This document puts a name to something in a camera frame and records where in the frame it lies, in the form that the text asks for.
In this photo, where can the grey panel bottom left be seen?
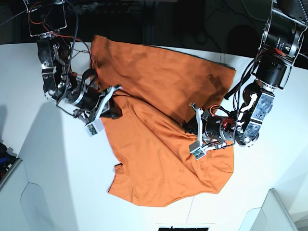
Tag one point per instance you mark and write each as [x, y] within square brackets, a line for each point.
[34, 199]

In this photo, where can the black white marker card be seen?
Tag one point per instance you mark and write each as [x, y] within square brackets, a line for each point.
[183, 227]

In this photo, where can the blue black clutter bin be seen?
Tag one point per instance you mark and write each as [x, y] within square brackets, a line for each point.
[7, 160]

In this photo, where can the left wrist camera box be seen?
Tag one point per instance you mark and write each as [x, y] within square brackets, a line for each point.
[197, 150]

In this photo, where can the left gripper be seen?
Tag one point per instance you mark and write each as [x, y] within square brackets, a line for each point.
[216, 132]

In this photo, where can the grey panel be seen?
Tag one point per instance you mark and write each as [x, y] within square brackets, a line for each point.
[272, 216]
[34, 199]

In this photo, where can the orange t-shirt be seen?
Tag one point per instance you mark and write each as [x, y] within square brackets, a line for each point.
[155, 166]

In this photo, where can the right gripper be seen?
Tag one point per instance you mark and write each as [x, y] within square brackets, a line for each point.
[91, 104]

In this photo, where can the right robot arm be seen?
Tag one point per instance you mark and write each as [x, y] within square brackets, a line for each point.
[56, 23]

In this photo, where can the grey panel bottom right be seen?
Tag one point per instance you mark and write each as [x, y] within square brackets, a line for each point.
[272, 216]

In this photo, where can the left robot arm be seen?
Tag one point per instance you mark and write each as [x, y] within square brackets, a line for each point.
[253, 96]

